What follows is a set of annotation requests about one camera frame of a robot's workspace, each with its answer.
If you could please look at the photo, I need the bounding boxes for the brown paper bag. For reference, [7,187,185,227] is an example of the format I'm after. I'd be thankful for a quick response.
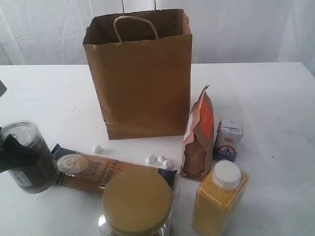
[83,9,192,140]

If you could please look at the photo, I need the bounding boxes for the brown orange coffee pouch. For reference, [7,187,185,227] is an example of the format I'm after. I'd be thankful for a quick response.
[180,85,214,181]

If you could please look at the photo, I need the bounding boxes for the yellow millet bottle white cap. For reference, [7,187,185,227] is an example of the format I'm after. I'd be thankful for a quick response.
[192,160,250,236]

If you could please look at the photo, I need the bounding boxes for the spaghetti packet navy blue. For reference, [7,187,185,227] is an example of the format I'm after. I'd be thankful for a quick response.
[52,144,177,194]

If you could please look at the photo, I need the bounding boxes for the white curtain backdrop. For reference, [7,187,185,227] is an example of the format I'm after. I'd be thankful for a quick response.
[0,0,315,72]

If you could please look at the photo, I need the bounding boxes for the clear jar gold lid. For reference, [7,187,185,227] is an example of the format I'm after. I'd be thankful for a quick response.
[98,167,176,236]

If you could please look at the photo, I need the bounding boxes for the white blue milk carton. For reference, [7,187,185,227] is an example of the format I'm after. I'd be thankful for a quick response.
[213,118,244,162]

